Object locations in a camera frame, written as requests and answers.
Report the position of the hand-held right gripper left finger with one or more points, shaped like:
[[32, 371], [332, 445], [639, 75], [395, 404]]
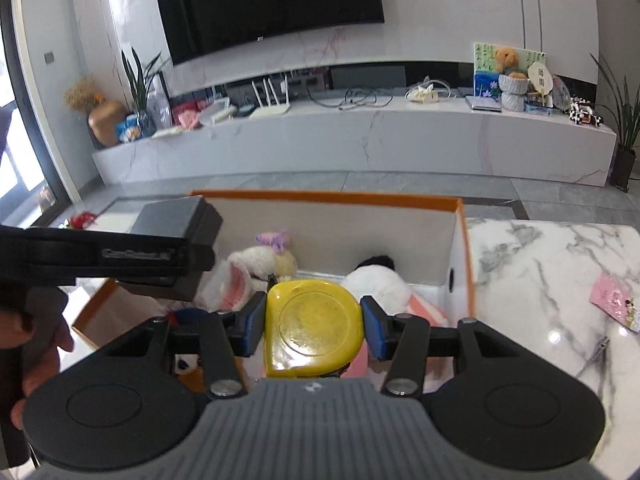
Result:
[[254, 322]]

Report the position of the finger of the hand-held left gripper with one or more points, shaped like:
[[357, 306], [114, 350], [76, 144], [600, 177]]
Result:
[[190, 257]]

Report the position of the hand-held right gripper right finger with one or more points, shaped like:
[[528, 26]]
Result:
[[374, 327]]

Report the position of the dark grey square box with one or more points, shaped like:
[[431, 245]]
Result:
[[170, 217]]

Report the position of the yellow tape measure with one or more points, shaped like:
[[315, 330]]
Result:
[[312, 325]]

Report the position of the orange storage box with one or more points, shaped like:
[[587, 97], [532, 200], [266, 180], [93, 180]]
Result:
[[350, 230]]

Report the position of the person's left hand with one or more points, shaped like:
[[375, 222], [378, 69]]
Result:
[[47, 365]]

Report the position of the white black plush toy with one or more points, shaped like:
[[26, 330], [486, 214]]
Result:
[[375, 282]]

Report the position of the colourful feather toy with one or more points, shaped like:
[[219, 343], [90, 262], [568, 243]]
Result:
[[84, 220]]

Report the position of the white bunny plush toy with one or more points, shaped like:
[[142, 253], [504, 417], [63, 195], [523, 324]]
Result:
[[255, 260]]

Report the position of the pink fabric bundle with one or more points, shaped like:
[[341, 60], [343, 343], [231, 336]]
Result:
[[188, 120]]

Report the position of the blue snack packet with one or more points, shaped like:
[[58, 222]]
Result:
[[128, 130]]

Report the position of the bronze round vase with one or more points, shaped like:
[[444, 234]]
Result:
[[107, 125]]

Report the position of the white plastic tray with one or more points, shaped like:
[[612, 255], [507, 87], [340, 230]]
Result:
[[218, 112]]

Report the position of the clear plastic bottle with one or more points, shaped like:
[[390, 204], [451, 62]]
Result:
[[161, 105]]

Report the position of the green plant in glass vase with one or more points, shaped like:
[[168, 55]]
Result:
[[140, 100]]

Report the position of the dried flower bunch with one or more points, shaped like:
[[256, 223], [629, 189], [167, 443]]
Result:
[[82, 92]]

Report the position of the white router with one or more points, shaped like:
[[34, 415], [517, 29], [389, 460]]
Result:
[[270, 107]]

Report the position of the white marble media cabinet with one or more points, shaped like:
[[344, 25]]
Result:
[[350, 145]]

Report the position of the pink printed card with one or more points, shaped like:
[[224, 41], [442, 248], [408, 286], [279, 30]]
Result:
[[615, 300]]

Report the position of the silver flat device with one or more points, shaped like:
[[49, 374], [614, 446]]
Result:
[[482, 104]]

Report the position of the black television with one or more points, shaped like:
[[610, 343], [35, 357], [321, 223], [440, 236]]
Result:
[[270, 5]]

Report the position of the striped woven pot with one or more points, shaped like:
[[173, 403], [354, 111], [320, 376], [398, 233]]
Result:
[[514, 102], [514, 84]]

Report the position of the blue green painted canvas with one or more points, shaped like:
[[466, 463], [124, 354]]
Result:
[[484, 77]]

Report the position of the brown teddy bear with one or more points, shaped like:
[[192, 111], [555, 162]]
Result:
[[506, 59]]

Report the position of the potted plant in black pot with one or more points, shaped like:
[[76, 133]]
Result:
[[622, 160]]

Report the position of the clear glass plate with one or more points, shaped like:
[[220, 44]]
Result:
[[561, 92]]

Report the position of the checkered black white toy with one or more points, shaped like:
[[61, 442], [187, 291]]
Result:
[[585, 112]]

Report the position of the round paper fan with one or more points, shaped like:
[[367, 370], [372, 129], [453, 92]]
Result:
[[540, 76]]

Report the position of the black window frame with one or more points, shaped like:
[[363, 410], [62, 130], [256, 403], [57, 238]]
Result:
[[30, 85]]

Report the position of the grey wall switch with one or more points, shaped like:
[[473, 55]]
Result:
[[49, 57]]

